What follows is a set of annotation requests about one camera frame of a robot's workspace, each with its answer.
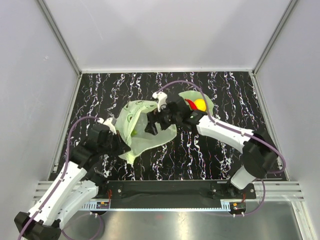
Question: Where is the light green plastic bag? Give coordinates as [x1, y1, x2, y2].
[115, 99, 178, 165]

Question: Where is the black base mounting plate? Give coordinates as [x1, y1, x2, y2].
[97, 180, 257, 209]

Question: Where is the white slotted cable duct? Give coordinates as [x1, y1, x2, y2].
[79, 200, 110, 212]

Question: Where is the orange fruit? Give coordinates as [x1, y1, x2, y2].
[194, 99, 207, 112]

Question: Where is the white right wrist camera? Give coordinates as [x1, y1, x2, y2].
[152, 91, 168, 112]

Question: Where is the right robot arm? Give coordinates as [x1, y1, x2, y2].
[144, 91, 279, 199]

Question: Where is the aluminium frame rail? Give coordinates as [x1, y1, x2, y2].
[37, 0, 83, 75]

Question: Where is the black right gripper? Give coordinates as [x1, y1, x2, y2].
[144, 102, 181, 136]

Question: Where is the red fruit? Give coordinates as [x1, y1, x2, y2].
[184, 98, 198, 110]

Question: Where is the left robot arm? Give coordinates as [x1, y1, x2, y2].
[14, 118, 130, 240]

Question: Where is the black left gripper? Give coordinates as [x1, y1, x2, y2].
[98, 130, 131, 157]

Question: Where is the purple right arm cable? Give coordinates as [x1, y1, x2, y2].
[159, 80, 287, 217]

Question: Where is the black marble pattern mat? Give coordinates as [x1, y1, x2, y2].
[70, 71, 266, 181]

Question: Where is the light green wavy bowl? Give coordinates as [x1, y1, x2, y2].
[178, 90, 215, 115]

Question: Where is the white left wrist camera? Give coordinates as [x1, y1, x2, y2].
[97, 117, 117, 135]

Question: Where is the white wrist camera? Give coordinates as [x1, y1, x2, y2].
[97, 117, 117, 135]
[152, 91, 168, 112]

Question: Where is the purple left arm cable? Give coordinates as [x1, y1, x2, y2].
[16, 116, 104, 240]

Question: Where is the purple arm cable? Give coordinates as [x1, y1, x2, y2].
[159, 80, 287, 217]
[16, 116, 104, 240]

